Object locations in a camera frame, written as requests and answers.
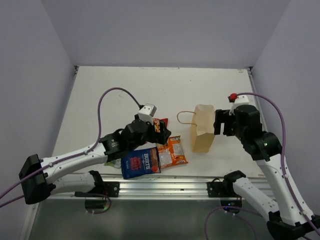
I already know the brown paper bag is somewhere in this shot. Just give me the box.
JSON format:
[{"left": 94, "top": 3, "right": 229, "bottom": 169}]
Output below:
[{"left": 176, "top": 104, "right": 216, "bottom": 153}]

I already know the orange snack packet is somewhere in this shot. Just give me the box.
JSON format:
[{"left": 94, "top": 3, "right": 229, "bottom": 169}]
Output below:
[{"left": 157, "top": 136, "right": 188, "bottom": 169}]

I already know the blue Burts chips bag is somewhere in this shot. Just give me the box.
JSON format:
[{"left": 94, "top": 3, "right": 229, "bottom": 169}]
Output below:
[{"left": 121, "top": 147, "right": 161, "bottom": 179}]

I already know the green honey mints packet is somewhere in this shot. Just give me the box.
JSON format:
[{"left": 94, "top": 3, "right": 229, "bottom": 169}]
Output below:
[{"left": 104, "top": 159, "right": 121, "bottom": 169}]

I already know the red mixed nuts packet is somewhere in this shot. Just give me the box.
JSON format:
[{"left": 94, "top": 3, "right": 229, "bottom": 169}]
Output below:
[{"left": 153, "top": 118, "right": 169, "bottom": 133}]

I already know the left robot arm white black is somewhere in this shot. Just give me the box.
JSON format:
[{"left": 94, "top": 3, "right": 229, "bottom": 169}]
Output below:
[{"left": 18, "top": 116, "right": 172, "bottom": 205}]

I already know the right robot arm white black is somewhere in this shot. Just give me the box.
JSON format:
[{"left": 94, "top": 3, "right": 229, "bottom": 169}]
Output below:
[{"left": 212, "top": 104, "right": 320, "bottom": 240}]

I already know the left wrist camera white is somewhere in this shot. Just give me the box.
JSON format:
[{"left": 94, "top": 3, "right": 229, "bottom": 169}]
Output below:
[{"left": 137, "top": 103, "right": 157, "bottom": 125}]

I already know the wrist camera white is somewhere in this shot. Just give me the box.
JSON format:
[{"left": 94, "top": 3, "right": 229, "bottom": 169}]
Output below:
[
  {"left": 229, "top": 95, "right": 249, "bottom": 116},
  {"left": 137, "top": 103, "right": 157, "bottom": 125}
]

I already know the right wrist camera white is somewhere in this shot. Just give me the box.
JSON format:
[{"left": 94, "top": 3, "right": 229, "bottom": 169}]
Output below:
[{"left": 229, "top": 95, "right": 249, "bottom": 116}]

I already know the red cable connector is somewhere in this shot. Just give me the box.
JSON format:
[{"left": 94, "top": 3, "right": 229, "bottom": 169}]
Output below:
[{"left": 227, "top": 93, "right": 238, "bottom": 103}]

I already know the aluminium mounting rail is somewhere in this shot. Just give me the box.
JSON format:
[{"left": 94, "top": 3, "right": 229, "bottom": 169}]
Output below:
[{"left": 37, "top": 176, "right": 276, "bottom": 201}]

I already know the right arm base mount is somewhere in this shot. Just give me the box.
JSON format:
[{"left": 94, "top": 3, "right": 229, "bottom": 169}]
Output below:
[{"left": 206, "top": 178, "right": 242, "bottom": 211}]

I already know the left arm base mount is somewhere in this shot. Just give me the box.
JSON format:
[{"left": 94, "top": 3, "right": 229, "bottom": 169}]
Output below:
[{"left": 74, "top": 181, "right": 120, "bottom": 214}]

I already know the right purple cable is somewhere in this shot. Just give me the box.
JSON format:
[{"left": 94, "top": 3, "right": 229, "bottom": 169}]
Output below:
[{"left": 204, "top": 92, "right": 320, "bottom": 240}]

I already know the purple cable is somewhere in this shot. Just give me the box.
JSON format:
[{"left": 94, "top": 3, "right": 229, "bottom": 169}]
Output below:
[
  {"left": 204, "top": 92, "right": 320, "bottom": 240},
  {"left": 0, "top": 87, "right": 144, "bottom": 208}
]

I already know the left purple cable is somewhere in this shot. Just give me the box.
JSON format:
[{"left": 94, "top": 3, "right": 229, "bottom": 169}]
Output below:
[{"left": 0, "top": 87, "right": 144, "bottom": 208}]

